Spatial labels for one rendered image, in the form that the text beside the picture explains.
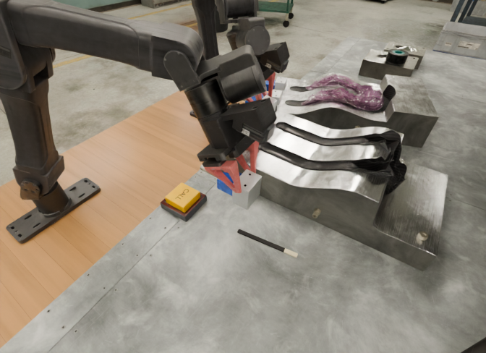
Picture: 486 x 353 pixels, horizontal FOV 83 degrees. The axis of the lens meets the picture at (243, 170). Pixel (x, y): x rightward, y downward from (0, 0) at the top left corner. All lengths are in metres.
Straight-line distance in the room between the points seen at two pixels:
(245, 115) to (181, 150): 0.48
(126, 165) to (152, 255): 0.32
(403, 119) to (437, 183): 0.23
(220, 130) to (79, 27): 0.23
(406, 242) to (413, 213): 0.08
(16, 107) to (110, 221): 0.30
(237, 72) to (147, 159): 0.49
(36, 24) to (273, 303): 0.56
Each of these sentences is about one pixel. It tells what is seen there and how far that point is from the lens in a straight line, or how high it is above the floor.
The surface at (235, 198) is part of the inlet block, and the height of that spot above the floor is 0.92.
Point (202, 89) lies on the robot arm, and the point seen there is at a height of 1.13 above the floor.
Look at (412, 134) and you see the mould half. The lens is 0.97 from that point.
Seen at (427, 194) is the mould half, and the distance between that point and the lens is 0.75.
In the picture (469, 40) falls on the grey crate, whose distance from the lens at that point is 3.95.
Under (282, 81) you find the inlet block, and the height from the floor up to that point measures 0.88.
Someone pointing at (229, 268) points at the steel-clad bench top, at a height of 0.80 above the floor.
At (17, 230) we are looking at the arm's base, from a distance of 0.80.
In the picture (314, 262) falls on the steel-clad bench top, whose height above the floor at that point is 0.80.
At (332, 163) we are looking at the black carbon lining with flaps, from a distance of 0.67.
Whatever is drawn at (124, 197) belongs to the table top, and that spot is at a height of 0.80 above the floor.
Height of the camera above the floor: 1.32
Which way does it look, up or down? 43 degrees down
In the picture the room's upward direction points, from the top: straight up
